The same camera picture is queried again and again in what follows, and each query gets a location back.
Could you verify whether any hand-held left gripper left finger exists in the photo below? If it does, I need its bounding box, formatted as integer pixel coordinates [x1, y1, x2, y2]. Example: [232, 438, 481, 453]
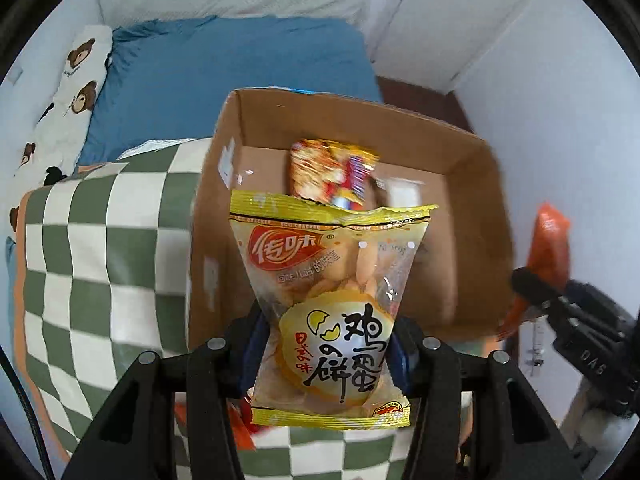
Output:
[62, 305, 271, 480]

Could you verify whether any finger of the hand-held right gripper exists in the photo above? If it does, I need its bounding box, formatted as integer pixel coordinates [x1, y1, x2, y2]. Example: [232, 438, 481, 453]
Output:
[510, 267, 566, 312]

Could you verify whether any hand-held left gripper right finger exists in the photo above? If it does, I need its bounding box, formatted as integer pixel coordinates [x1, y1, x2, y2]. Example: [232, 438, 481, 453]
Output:
[387, 317, 583, 480]

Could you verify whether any bright orange snack packet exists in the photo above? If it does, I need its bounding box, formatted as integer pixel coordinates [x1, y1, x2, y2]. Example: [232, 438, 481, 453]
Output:
[497, 202, 572, 341]

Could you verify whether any yellow egg cracker packet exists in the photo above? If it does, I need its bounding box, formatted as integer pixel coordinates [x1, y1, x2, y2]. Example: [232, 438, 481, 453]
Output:
[229, 190, 439, 432]

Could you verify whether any brown cardboard box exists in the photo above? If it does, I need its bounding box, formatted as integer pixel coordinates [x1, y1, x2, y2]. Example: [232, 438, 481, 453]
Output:
[187, 87, 516, 353]

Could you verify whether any grey white cloth bundle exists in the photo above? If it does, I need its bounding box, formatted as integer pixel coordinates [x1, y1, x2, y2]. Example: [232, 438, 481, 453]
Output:
[560, 380, 640, 466]

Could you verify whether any yellow blue-labelled snack packet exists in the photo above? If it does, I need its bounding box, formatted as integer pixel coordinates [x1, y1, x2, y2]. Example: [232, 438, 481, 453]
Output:
[327, 142, 379, 211]

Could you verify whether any green white checkered blanket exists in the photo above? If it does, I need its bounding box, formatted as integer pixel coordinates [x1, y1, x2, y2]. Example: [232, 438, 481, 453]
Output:
[10, 137, 473, 480]

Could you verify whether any red-orange patterned snack packet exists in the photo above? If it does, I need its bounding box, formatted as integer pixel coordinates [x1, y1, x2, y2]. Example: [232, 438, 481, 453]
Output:
[289, 138, 346, 206]

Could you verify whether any white door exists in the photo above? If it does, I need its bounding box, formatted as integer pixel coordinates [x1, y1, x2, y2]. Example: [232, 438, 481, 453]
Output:
[370, 0, 551, 93]

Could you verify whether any blue bedsheet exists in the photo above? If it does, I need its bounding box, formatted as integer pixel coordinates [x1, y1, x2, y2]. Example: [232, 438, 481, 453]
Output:
[77, 15, 383, 166]

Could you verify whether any white bear print pillow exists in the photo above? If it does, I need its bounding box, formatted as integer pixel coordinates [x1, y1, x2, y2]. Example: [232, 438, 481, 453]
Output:
[10, 24, 113, 231]

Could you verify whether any black cable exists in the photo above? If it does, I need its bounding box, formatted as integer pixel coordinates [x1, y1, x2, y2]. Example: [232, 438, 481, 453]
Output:
[0, 350, 53, 480]

